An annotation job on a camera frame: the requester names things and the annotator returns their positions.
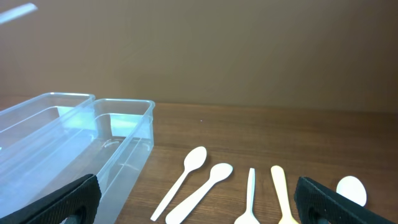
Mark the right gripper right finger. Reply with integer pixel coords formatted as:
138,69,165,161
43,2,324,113
294,177,394,224

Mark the wide white plastic spoon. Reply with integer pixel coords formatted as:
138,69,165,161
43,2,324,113
165,163,233,224

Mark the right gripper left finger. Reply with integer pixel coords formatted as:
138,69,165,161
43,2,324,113
1,174,101,224

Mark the clear plastic container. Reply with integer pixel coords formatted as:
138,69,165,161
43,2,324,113
1,98,155,223
1,92,95,169

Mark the yellow plastic spoon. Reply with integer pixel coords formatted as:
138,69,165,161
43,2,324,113
271,166,299,224

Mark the white spoon bowl down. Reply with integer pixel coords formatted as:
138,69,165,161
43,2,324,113
234,168,259,224

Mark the cream plastic spoon leftmost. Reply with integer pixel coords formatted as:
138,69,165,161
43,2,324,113
150,146,207,222

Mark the right clear plastic container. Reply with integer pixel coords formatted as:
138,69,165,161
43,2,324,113
1,98,155,223

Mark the left clear plastic container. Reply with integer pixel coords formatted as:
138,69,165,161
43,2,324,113
1,92,95,169

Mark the rightmost white plastic spoon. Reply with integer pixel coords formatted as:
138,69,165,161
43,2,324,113
336,176,367,207

